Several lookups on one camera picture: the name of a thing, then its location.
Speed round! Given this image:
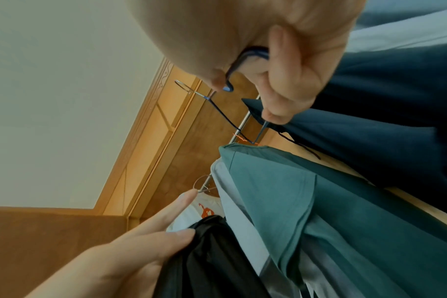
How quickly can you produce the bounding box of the person's left hand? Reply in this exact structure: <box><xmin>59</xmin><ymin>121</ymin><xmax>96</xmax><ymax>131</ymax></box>
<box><xmin>25</xmin><ymin>189</ymin><xmax>201</xmax><ymax>298</ymax></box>

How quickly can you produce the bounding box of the person's right hand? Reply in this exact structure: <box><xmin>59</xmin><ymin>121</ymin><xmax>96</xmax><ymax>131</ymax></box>
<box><xmin>126</xmin><ymin>0</ymin><xmax>368</xmax><ymax>125</ymax></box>

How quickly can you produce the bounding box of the blue wire clothes hanger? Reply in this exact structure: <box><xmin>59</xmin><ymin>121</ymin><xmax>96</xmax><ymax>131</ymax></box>
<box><xmin>175</xmin><ymin>46</ymin><xmax>272</xmax><ymax>146</ymax></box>

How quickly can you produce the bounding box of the black garment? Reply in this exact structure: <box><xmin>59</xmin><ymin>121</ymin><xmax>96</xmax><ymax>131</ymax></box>
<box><xmin>153</xmin><ymin>215</ymin><xmax>273</xmax><ymax>298</ymax></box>

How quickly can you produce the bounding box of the white garment with orange print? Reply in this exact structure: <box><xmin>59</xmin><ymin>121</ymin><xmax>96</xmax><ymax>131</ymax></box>
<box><xmin>166</xmin><ymin>192</ymin><xmax>225</xmax><ymax>234</ymax></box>

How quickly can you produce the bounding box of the orange clothes hanger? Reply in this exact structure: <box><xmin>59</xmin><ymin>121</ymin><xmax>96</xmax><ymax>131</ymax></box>
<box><xmin>232</xmin><ymin>132</ymin><xmax>262</xmax><ymax>146</ymax></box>

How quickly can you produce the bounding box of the wooden wardrobe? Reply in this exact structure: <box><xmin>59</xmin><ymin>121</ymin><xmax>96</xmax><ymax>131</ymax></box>
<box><xmin>0</xmin><ymin>56</ymin><xmax>447</xmax><ymax>298</ymax></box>

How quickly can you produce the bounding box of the light grey garment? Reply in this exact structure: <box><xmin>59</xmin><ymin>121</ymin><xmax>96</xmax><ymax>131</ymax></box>
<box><xmin>210</xmin><ymin>158</ymin><xmax>342</xmax><ymax>298</ymax></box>

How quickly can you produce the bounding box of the dark navy garment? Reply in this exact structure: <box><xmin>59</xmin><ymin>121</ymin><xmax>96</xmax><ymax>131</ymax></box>
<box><xmin>242</xmin><ymin>43</ymin><xmax>447</xmax><ymax>231</ymax></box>

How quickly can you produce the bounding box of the light blue cloth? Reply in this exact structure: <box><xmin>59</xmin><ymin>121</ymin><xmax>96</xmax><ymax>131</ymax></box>
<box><xmin>344</xmin><ymin>16</ymin><xmax>447</xmax><ymax>54</ymax></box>

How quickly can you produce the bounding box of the teal garment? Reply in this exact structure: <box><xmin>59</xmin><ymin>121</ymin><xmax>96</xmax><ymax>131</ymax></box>
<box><xmin>219</xmin><ymin>144</ymin><xmax>447</xmax><ymax>298</ymax></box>

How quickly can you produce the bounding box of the metal closet rail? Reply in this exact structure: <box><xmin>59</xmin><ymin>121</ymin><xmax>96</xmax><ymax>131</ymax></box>
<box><xmin>199</xmin><ymin>94</ymin><xmax>262</xmax><ymax>193</ymax></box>

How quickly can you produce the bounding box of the silver wire hanger hook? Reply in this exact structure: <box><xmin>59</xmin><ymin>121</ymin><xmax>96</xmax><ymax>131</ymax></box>
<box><xmin>193</xmin><ymin>174</ymin><xmax>221</xmax><ymax>198</ymax></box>

